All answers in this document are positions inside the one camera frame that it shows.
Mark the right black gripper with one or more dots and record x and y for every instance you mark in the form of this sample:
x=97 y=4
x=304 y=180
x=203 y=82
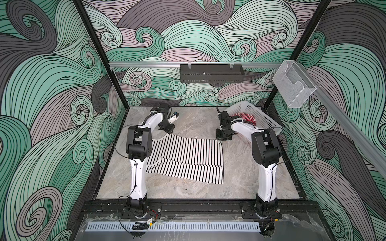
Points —
x=218 y=137

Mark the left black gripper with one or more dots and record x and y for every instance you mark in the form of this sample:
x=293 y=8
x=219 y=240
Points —
x=169 y=130

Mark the black white striped tank top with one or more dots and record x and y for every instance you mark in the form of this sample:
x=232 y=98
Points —
x=193 y=159

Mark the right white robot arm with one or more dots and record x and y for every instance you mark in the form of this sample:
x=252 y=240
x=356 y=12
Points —
x=261 y=133

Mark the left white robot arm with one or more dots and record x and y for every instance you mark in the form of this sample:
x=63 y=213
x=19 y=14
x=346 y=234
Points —
x=139 y=147

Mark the red white striped tank top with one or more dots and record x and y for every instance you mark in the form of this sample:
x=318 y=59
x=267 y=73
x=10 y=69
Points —
x=247 y=117

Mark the white plastic laundry basket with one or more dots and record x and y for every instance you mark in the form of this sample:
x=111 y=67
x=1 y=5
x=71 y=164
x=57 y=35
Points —
x=263 y=121

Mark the black perforated wall tray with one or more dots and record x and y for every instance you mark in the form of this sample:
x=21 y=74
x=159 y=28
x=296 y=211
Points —
x=212 y=74

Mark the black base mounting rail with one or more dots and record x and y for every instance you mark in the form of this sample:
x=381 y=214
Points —
x=170 y=208

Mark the clear plastic wall bin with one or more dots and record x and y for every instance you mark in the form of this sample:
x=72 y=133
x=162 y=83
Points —
x=294 y=83

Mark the aluminium wall rail back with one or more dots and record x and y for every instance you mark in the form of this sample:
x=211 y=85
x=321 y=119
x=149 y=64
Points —
x=154 y=64

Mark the aluminium wall rail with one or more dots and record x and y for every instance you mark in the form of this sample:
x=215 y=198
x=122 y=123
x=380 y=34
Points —
x=154 y=64
x=358 y=110

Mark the white slotted cable duct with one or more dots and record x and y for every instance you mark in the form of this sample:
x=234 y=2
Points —
x=178 y=226

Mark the aluminium wall rail right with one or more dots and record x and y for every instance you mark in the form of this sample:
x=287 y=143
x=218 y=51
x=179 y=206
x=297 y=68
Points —
x=358 y=110

